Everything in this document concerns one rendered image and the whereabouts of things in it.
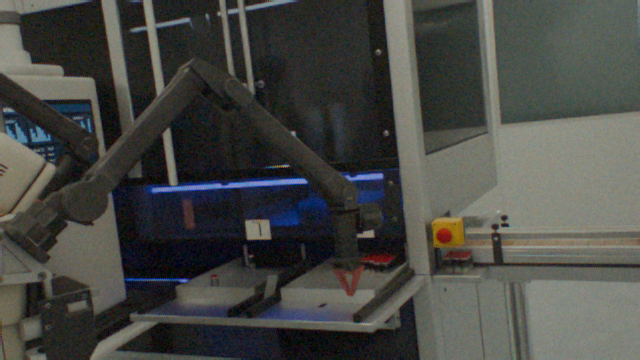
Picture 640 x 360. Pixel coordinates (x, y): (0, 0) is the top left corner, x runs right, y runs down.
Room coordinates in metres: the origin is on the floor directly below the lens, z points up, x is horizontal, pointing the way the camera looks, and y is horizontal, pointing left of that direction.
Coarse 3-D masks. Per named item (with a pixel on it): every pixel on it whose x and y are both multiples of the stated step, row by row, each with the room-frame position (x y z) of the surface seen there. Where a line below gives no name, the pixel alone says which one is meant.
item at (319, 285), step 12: (324, 264) 1.93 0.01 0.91; (408, 264) 1.83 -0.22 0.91; (300, 276) 1.79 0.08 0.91; (312, 276) 1.85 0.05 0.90; (324, 276) 1.89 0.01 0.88; (348, 276) 1.86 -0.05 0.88; (360, 276) 1.85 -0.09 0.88; (372, 276) 1.83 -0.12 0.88; (396, 276) 1.73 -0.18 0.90; (288, 288) 1.68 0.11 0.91; (300, 288) 1.78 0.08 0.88; (312, 288) 1.78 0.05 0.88; (324, 288) 1.76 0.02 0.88; (336, 288) 1.75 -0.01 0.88; (360, 288) 1.72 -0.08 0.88; (372, 288) 1.71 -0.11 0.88; (384, 288) 1.64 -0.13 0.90; (288, 300) 1.68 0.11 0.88; (300, 300) 1.66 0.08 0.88; (312, 300) 1.65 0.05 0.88; (324, 300) 1.63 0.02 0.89; (336, 300) 1.62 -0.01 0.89; (348, 300) 1.60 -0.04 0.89; (360, 300) 1.59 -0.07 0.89
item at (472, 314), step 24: (480, 216) 2.59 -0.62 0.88; (456, 288) 2.01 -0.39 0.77; (480, 288) 2.27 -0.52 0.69; (504, 288) 2.63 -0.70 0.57; (456, 312) 1.99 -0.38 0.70; (480, 312) 2.24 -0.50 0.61; (504, 312) 2.60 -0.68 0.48; (456, 336) 1.96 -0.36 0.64; (480, 336) 2.22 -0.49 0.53; (504, 336) 2.56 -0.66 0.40
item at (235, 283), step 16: (208, 272) 1.98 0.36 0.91; (224, 272) 2.05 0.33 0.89; (240, 272) 2.07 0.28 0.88; (256, 272) 2.04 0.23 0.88; (272, 272) 2.02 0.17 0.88; (288, 272) 1.90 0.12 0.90; (176, 288) 1.84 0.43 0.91; (192, 288) 1.82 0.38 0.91; (208, 288) 1.79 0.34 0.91; (224, 288) 1.77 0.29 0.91; (240, 288) 1.75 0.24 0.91; (256, 288) 1.74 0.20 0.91
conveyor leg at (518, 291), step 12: (516, 288) 1.82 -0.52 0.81; (516, 300) 1.82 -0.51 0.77; (528, 300) 1.83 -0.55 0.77; (516, 312) 1.82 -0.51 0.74; (528, 312) 1.83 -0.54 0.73; (516, 324) 1.83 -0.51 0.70; (528, 324) 1.82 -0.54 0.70; (516, 336) 1.83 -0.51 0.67; (528, 336) 1.82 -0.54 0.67; (516, 348) 1.83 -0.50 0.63; (528, 348) 1.82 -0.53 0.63
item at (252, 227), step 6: (246, 222) 2.03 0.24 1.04; (252, 222) 2.02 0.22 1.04; (258, 222) 2.01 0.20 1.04; (264, 222) 2.00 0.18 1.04; (246, 228) 2.03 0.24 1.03; (252, 228) 2.02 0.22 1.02; (258, 228) 2.01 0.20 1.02; (264, 228) 2.01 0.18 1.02; (252, 234) 2.03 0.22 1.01; (258, 234) 2.02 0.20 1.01; (264, 234) 2.01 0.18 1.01; (270, 234) 2.00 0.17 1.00
